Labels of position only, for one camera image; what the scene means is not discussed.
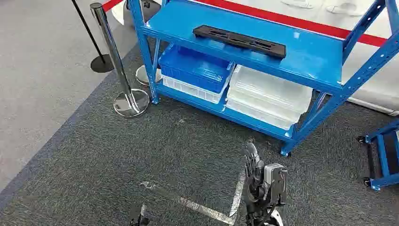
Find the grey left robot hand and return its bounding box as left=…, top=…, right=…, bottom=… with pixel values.
left=129, top=215, right=150, bottom=226

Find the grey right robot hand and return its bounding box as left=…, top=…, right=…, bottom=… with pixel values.
left=241, top=142, right=266, bottom=215

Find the long black plastic part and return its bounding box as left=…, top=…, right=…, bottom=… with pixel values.
left=192, top=24, right=287, bottom=59

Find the silver floor tape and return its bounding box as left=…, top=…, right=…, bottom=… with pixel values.
left=138, top=173, right=247, bottom=226

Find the white ribbed plastic crate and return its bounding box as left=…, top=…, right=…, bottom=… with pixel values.
left=161, top=74, right=230, bottom=105

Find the blue plastic crate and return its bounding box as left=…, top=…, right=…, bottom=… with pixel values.
left=158, top=43, right=235, bottom=94

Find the blue wheeled metal cart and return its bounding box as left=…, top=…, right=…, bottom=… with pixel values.
left=358, top=120, right=399, bottom=192

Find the blue metal shelf rack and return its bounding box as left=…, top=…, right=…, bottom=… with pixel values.
left=127, top=0, right=399, bottom=157

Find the chrome stanchion base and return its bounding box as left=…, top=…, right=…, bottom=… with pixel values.
left=136, top=65, right=163, bottom=87

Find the white platform with red stripe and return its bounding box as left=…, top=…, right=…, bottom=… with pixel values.
left=102, top=0, right=399, bottom=117

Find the white display foot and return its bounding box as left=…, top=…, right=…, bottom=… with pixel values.
left=326, top=1, right=365, bottom=17
left=280, top=0, right=315, bottom=9

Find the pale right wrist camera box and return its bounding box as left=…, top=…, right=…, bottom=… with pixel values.
left=264, top=163, right=288, bottom=207

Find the black stanchion post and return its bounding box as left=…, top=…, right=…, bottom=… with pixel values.
left=71, top=0, right=115, bottom=73

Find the chrome stanchion post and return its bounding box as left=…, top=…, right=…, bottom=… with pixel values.
left=89, top=2, right=150, bottom=118

